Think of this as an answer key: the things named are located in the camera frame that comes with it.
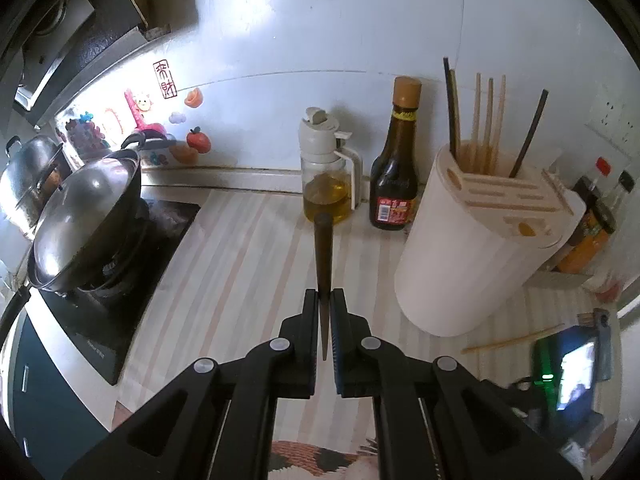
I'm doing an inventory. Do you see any light chopstick patterned end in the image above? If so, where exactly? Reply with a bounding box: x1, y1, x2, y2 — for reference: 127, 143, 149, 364
461, 323, 565, 354

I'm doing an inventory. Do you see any steel wok with lid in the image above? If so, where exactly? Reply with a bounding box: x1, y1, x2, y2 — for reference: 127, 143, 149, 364
25, 129, 166, 294

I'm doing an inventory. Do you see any orange label bottle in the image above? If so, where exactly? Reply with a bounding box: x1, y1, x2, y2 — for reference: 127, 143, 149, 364
554, 193, 617, 274

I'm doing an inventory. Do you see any black gas stove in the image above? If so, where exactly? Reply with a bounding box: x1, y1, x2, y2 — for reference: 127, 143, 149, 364
40, 198, 200, 386

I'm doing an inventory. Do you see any dark soy sauce bottle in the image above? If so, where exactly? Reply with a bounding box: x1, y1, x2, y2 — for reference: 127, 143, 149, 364
369, 76, 422, 231

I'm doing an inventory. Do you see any red cap bottle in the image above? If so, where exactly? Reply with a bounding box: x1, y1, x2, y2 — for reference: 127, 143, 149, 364
585, 157, 612, 197

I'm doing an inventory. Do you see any blue smartphone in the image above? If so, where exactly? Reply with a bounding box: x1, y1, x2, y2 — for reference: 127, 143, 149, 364
593, 308, 613, 382

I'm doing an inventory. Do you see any black cap bottle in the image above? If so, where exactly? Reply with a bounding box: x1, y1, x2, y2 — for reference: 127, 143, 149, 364
608, 170, 636, 210

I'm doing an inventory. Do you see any steel stock pot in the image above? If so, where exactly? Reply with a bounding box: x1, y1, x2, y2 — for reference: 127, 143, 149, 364
1, 134, 72, 234

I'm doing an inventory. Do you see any small brown card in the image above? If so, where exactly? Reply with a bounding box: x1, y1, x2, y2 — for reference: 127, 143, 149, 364
577, 312, 594, 326

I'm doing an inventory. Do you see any white utensil holder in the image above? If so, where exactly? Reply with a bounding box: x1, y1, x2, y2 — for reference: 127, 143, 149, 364
394, 148, 586, 337

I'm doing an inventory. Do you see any dark chopstick pair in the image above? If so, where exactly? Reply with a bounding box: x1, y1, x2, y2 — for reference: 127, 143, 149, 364
314, 212, 333, 361

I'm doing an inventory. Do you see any black range hood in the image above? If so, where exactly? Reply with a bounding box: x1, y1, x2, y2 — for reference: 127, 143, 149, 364
1, 0, 170, 127

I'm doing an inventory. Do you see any light wooden chopstick pair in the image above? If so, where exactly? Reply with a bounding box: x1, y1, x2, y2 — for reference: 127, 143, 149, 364
449, 69, 461, 162

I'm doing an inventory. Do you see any white wall socket panel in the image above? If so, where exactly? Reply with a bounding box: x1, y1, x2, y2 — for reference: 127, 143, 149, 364
585, 84, 639, 158

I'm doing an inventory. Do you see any oil dispenser bottle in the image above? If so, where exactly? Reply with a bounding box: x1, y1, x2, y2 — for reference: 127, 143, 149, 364
298, 107, 362, 223

